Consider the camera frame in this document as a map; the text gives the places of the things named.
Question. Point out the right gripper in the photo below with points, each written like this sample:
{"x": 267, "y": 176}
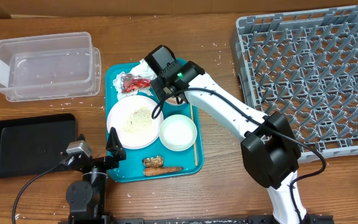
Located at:
{"x": 158, "y": 86}

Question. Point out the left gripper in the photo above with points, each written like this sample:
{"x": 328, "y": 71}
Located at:
{"x": 115, "y": 154}

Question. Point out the large white plate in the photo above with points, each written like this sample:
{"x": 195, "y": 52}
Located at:
{"x": 131, "y": 117}

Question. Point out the small white bowl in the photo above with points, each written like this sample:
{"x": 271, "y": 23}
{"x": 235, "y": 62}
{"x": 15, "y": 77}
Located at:
{"x": 177, "y": 132}

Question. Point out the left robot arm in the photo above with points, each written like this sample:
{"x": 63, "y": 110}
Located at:
{"x": 87, "y": 197}

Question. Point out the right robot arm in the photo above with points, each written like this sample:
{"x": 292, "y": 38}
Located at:
{"x": 269, "y": 151}

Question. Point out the grey dishwasher rack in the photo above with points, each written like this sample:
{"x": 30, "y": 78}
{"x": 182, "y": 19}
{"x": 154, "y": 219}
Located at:
{"x": 304, "y": 65}

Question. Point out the crumpled white tissue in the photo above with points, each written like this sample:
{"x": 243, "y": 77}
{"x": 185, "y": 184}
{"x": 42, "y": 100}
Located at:
{"x": 140, "y": 70}

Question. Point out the wooden chopstick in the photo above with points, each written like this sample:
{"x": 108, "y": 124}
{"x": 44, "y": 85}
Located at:
{"x": 195, "y": 135}

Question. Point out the red snack wrapper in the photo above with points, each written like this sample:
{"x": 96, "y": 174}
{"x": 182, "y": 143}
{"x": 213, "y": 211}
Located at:
{"x": 132, "y": 83}

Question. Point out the teal serving tray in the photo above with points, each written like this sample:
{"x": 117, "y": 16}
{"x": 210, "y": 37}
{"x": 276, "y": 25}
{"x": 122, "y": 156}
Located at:
{"x": 132, "y": 169}

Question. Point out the carrot piece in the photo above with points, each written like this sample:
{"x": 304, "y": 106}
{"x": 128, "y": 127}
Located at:
{"x": 154, "y": 171}

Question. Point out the brown food scrap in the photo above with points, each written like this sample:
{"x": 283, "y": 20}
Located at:
{"x": 157, "y": 161}

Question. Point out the black rectangular tray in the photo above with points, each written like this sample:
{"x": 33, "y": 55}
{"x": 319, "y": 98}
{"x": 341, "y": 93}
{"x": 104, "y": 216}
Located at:
{"x": 33, "y": 145}

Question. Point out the clear plastic storage bin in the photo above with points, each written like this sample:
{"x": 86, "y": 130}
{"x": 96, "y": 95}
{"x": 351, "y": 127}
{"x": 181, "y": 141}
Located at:
{"x": 47, "y": 67}

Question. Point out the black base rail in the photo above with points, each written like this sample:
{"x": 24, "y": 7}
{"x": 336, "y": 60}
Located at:
{"x": 256, "y": 219}

